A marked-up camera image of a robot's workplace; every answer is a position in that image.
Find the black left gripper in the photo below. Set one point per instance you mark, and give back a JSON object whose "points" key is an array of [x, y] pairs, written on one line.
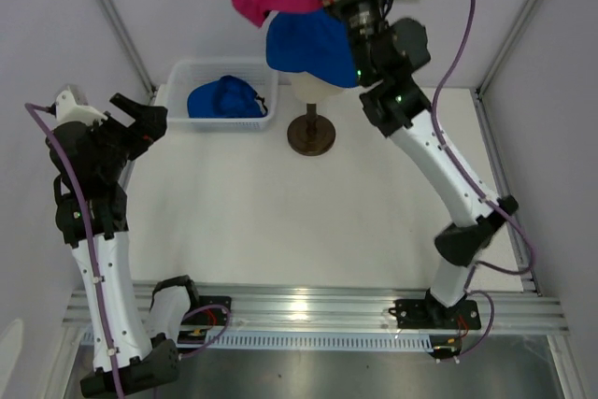
{"points": [[149, 124]]}

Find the blue cap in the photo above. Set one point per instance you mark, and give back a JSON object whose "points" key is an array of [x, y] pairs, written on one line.
{"points": [[228, 97], [312, 42]]}

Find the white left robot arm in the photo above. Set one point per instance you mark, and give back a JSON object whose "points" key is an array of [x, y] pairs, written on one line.
{"points": [[90, 149]]}

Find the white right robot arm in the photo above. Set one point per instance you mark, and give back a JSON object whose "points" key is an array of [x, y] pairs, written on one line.
{"points": [[386, 55]]}

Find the cream mannequin head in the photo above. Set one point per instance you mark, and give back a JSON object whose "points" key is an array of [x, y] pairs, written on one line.
{"points": [[311, 90]]}

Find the white plastic mesh basket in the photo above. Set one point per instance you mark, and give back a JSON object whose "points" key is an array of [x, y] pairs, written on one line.
{"points": [[186, 75]]}

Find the brown round mannequin stand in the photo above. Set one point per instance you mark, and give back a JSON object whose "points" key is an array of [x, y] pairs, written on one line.
{"points": [[311, 134]]}

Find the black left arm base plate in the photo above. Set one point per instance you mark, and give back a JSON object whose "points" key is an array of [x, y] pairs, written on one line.
{"points": [[209, 311]]}

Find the white slotted cable duct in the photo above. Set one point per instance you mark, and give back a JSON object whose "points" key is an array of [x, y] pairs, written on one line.
{"points": [[327, 341]]}

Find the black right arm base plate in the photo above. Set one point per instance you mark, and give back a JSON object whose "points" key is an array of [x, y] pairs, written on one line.
{"points": [[427, 313]]}

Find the aluminium mounting rail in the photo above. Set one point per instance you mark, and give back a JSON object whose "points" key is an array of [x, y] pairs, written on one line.
{"points": [[365, 310]]}

